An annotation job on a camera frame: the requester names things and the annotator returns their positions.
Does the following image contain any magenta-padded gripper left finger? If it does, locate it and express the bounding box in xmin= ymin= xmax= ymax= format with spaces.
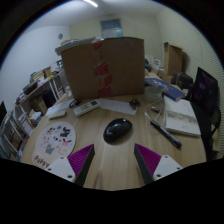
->
xmin=44 ymin=143 xmax=96 ymax=187

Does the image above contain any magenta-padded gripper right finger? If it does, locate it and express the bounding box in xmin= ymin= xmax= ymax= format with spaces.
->
xmin=133 ymin=143 xmax=184 ymax=186

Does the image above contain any black computer mouse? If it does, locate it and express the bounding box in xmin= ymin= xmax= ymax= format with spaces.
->
xmin=103 ymin=117 xmax=133 ymax=145

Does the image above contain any white cartoon print mouse pad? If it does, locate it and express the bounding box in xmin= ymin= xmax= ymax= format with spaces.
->
xmin=31 ymin=121 xmax=77 ymax=168

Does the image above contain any black marker pen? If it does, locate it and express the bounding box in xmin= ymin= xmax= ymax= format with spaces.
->
xmin=149 ymin=119 xmax=183 ymax=149

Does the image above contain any slim beige remote control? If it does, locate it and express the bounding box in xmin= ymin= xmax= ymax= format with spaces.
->
xmin=48 ymin=109 xmax=68 ymax=120

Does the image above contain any white book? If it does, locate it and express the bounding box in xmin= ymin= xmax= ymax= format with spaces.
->
xmin=162 ymin=94 xmax=202 ymax=138

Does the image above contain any white remote control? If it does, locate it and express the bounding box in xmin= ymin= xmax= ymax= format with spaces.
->
xmin=73 ymin=99 xmax=102 ymax=117

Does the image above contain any small black binder clip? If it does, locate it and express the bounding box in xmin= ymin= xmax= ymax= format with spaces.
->
xmin=129 ymin=98 xmax=141 ymax=109

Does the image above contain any clear plastic container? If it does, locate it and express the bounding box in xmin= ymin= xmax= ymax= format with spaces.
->
xmin=144 ymin=85 xmax=164 ymax=103

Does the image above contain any cluttered shelf unit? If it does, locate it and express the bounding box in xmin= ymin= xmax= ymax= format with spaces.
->
xmin=0 ymin=66 xmax=66 ymax=161

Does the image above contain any blue book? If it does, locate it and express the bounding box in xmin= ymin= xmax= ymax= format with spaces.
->
xmin=144 ymin=77 xmax=187 ymax=102

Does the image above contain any black monitor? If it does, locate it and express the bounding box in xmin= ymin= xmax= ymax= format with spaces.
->
xmin=0 ymin=100 xmax=8 ymax=126

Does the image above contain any black office chair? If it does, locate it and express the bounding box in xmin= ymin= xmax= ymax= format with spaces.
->
xmin=186 ymin=66 xmax=223 ymax=161

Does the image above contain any clear glass jar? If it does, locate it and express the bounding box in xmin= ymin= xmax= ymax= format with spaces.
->
xmin=58 ymin=68 xmax=73 ymax=98

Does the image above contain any black bag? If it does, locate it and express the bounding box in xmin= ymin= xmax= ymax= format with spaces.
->
xmin=171 ymin=70 xmax=194 ymax=89

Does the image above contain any large cardboard box red tape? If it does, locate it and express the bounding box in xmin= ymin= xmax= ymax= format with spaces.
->
xmin=60 ymin=36 xmax=146 ymax=100

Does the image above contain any window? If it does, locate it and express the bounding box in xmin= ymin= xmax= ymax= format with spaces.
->
xmin=99 ymin=18 xmax=124 ymax=39

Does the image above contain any ceiling light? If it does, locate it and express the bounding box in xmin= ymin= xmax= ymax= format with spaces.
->
xmin=83 ymin=0 xmax=99 ymax=8

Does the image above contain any white cable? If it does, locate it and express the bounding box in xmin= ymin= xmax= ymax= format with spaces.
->
xmin=143 ymin=101 xmax=166 ymax=126

